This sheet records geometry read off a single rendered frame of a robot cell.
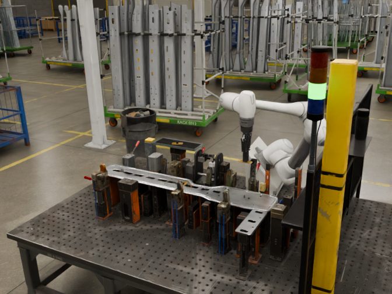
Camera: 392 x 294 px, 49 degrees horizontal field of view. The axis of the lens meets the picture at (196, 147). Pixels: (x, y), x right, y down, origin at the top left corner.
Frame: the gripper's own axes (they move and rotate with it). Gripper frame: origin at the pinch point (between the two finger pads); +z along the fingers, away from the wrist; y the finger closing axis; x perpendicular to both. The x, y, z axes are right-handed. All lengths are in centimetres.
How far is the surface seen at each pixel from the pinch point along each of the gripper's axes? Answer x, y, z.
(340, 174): 66, 53, -21
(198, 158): -42.2, -15.9, 14.7
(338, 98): 62, 53, -56
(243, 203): 2.4, 8.4, 29.4
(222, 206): -5.1, 24.3, 25.2
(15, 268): -203, 31, 131
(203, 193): -27.2, 5.8, 29.6
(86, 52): -345, -247, -13
